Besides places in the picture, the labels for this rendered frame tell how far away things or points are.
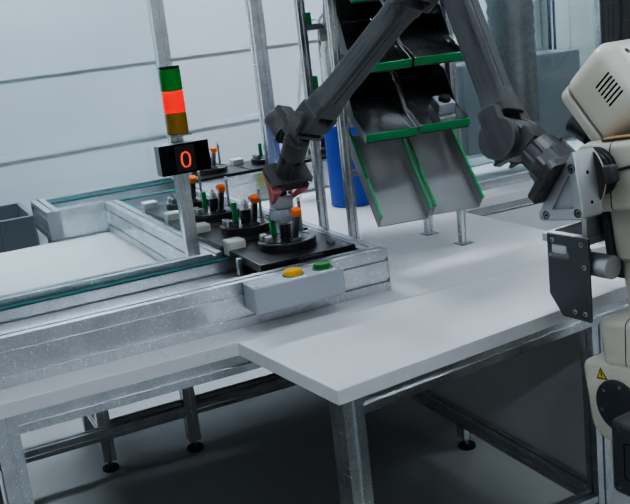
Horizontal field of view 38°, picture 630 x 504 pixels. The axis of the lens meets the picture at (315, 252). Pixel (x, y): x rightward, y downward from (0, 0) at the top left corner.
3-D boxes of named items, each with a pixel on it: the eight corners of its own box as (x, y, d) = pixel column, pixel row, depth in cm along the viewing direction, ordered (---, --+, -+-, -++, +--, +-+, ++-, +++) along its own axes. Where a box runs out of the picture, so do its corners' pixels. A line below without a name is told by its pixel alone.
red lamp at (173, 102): (188, 111, 214) (185, 89, 213) (168, 114, 212) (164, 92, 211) (182, 110, 218) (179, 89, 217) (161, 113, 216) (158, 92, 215)
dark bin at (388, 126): (417, 136, 220) (420, 109, 216) (365, 144, 217) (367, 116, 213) (376, 82, 241) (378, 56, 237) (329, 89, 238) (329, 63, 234)
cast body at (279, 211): (297, 220, 217) (294, 190, 215) (280, 223, 215) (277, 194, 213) (283, 215, 224) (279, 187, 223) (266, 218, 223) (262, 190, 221)
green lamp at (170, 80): (185, 89, 213) (182, 67, 211) (164, 92, 211) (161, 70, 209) (179, 89, 217) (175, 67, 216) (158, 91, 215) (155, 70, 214)
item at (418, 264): (608, 256, 231) (608, 244, 230) (-14, 424, 171) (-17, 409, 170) (346, 192, 355) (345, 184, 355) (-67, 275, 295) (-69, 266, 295)
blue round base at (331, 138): (385, 201, 314) (377, 122, 307) (344, 210, 308) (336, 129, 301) (363, 196, 328) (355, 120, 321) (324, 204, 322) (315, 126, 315)
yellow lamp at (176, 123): (191, 132, 215) (188, 111, 214) (171, 136, 213) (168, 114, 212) (185, 131, 219) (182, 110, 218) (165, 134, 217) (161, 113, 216)
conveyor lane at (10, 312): (360, 288, 217) (355, 247, 215) (-10, 382, 184) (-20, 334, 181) (308, 266, 243) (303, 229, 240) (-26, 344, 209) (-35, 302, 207)
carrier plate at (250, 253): (356, 252, 215) (355, 243, 215) (261, 274, 205) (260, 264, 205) (311, 236, 236) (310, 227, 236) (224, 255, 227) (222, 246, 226)
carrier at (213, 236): (309, 235, 238) (303, 187, 235) (221, 254, 228) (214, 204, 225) (272, 221, 259) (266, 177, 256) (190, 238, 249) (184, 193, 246)
